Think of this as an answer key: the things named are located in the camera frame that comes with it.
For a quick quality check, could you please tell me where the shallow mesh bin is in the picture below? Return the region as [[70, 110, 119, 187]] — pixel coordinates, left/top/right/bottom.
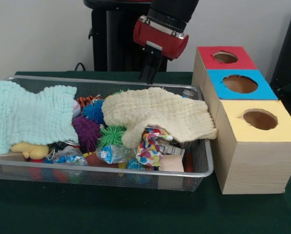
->
[[0, 75, 214, 193]]

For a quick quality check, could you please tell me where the clear packet with blue print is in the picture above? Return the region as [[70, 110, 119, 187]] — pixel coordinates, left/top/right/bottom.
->
[[96, 144, 134, 164]]

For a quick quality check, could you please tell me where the yellow plush toy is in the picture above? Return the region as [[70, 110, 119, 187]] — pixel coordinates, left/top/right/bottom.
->
[[10, 142, 50, 159]]

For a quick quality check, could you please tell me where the tiger plush toy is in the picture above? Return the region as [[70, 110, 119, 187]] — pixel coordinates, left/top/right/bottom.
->
[[77, 95, 104, 108]]

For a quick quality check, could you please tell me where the blue spiky ball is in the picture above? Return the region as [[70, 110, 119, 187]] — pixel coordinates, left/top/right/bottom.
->
[[82, 99, 104, 121]]

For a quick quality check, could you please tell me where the cream waffle cloth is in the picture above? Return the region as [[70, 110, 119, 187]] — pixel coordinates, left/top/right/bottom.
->
[[101, 87, 219, 149]]

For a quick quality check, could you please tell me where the mint waffle cloth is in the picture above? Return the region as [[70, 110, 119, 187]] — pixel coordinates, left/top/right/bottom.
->
[[0, 78, 79, 156]]

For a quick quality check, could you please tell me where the purple spiky ball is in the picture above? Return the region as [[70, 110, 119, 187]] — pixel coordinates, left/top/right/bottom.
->
[[72, 115, 102, 153]]

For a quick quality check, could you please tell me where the colourful polka dot paper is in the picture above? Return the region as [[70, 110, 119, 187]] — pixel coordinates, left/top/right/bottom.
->
[[135, 128, 173, 168]]

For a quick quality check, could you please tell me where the white baseball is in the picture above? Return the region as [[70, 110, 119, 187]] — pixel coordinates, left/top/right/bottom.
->
[[72, 99, 82, 117]]

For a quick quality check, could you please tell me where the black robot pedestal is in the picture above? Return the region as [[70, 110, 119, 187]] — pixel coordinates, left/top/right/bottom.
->
[[83, 0, 187, 72]]

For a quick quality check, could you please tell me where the wooden box with three holes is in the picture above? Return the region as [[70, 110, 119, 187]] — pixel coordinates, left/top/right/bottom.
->
[[191, 46, 291, 195]]

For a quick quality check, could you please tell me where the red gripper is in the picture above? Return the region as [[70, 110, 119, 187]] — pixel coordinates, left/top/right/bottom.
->
[[132, 15, 189, 85]]

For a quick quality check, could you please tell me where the green spiky ball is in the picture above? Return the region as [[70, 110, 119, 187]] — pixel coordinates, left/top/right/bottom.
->
[[98, 125, 126, 148]]

